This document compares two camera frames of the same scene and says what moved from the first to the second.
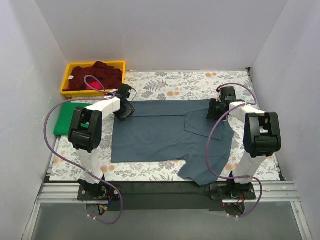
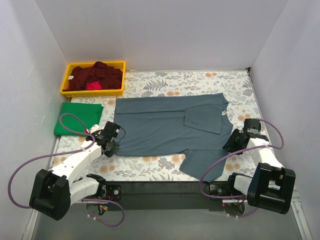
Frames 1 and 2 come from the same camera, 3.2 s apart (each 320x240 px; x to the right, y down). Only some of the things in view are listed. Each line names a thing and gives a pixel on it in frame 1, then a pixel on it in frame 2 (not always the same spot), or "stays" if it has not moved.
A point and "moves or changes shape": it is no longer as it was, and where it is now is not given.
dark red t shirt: (110, 78) stays
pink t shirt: (94, 84) stays
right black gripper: (212, 111) -> (231, 144)
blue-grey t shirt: (161, 131) moves or changes shape
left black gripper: (126, 113) -> (111, 147)
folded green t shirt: (62, 125) stays
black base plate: (164, 197) stays
